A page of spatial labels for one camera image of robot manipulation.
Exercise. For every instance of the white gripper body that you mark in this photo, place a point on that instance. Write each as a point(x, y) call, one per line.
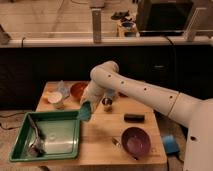
point(92, 94)

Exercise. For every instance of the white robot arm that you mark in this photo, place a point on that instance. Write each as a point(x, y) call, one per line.
point(191, 112)

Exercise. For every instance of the green plastic tray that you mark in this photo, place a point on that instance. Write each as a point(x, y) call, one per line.
point(62, 134)

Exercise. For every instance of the metal utensil in tray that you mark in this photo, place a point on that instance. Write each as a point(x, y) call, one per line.
point(35, 149)

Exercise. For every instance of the orange bowl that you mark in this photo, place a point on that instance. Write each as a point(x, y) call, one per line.
point(77, 90)

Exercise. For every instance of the clear plastic bag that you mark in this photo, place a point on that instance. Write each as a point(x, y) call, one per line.
point(63, 89)

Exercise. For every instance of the white cup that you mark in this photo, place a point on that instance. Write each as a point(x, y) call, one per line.
point(56, 99)

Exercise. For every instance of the black rectangular block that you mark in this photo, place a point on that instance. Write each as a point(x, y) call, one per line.
point(134, 118)

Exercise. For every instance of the wooden cutting board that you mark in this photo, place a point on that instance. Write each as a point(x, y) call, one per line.
point(95, 143)

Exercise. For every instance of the small metal utensil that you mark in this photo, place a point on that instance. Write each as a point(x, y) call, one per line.
point(116, 142)

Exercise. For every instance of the purple bowl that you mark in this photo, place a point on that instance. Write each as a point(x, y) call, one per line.
point(136, 142)

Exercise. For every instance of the blue box on floor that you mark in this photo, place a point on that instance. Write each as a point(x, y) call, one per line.
point(170, 144)

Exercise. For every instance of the dark monitor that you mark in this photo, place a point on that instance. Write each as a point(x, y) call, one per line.
point(167, 16)

